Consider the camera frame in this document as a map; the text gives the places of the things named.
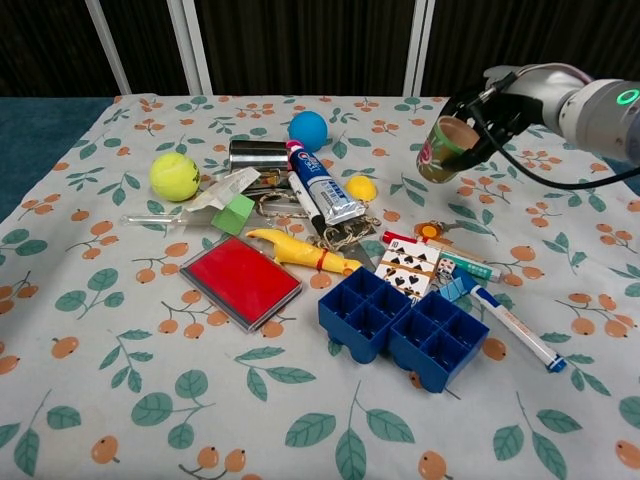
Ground small green floral cup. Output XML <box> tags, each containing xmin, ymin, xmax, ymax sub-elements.
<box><xmin>416</xmin><ymin>115</ymin><xmax>483</xmax><ymax>184</ymax></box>

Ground yellow-green tennis ball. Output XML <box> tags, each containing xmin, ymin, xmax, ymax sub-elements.
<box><xmin>149</xmin><ymin>152</ymin><xmax>202</xmax><ymax>203</ymax></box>

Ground playing cards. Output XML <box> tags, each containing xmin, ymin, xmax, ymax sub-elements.
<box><xmin>374</xmin><ymin>239</ymin><xmax>442</xmax><ymax>300</ymax></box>

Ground black cable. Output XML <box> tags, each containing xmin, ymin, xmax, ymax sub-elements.
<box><xmin>492</xmin><ymin>142</ymin><xmax>640</xmax><ymax>190</ymax></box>

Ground toothpaste tube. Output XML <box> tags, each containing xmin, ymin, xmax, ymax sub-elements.
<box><xmin>285</xmin><ymin>140</ymin><xmax>366</xmax><ymax>227</ymax></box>

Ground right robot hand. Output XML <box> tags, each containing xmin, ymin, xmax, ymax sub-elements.
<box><xmin>440</xmin><ymin>63</ymin><xmax>584</xmax><ymax>171</ymax></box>

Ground green foam block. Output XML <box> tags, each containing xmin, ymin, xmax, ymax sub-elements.
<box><xmin>210</xmin><ymin>193</ymin><xmax>258</xmax><ymax>236</ymax></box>

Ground white metal frame post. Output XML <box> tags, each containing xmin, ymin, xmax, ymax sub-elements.
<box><xmin>83</xmin><ymin>0</ymin><xmax>133</xmax><ymax>96</ymax></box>
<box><xmin>403</xmin><ymin>0</ymin><xmax>436</xmax><ymax>97</ymax></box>
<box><xmin>166</xmin><ymin>0</ymin><xmax>215</xmax><ymax>96</ymax></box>

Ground white paper packet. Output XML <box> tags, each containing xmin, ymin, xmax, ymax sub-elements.
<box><xmin>182</xmin><ymin>166</ymin><xmax>262</xmax><ymax>226</ymax></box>

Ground blue rubber ball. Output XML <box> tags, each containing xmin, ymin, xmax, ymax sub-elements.
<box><xmin>288</xmin><ymin>111</ymin><xmax>330</xmax><ymax>153</ymax></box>

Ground orange round keychain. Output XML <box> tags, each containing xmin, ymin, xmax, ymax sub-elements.
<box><xmin>414</xmin><ymin>219</ymin><xmax>458</xmax><ymax>244</ymax></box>

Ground red ink pad case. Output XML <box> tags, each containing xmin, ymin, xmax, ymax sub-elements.
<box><xmin>179</xmin><ymin>235</ymin><xmax>304</xmax><ymax>334</ymax></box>

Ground blue binder clip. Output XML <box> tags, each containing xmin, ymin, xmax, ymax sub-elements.
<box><xmin>435</xmin><ymin>275</ymin><xmax>471</xmax><ymax>304</ymax></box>

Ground silver metal tin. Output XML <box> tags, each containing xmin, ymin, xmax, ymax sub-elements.
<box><xmin>228</xmin><ymin>139</ymin><xmax>292</xmax><ymax>175</ymax></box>

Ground small yellow dome toy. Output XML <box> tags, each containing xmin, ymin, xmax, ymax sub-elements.
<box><xmin>345</xmin><ymin>174</ymin><xmax>378</xmax><ymax>203</ymax></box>

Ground black and white marker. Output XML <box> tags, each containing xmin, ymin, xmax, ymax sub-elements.
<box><xmin>288</xmin><ymin>171</ymin><xmax>324</xmax><ymax>236</ymax></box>

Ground blue and white marker pen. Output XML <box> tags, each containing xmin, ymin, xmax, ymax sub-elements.
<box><xmin>453</xmin><ymin>265</ymin><xmax>568</xmax><ymax>374</ymax></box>

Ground floral printed tablecloth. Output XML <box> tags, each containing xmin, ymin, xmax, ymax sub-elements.
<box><xmin>0</xmin><ymin>93</ymin><xmax>640</xmax><ymax>480</ymax></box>

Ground blue building block tray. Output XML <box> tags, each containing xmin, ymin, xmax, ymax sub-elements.
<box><xmin>317</xmin><ymin>266</ymin><xmax>491</xmax><ymax>397</ymax></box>

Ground green and white tube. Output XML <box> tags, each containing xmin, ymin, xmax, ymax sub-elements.
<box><xmin>439</xmin><ymin>253</ymin><xmax>502</xmax><ymax>283</ymax></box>

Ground clear glass dropper tube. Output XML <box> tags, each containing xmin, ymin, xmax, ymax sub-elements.
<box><xmin>121</xmin><ymin>212</ymin><xmax>190</xmax><ymax>230</ymax></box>

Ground braided rope chain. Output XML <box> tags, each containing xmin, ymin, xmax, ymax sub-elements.
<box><xmin>258</xmin><ymin>188</ymin><xmax>383</xmax><ymax>254</ymax></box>

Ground yellow rubber chicken toy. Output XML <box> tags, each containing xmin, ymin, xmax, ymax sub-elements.
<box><xmin>245</xmin><ymin>227</ymin><xmax>363</xmax><ymax>277</ymax></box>

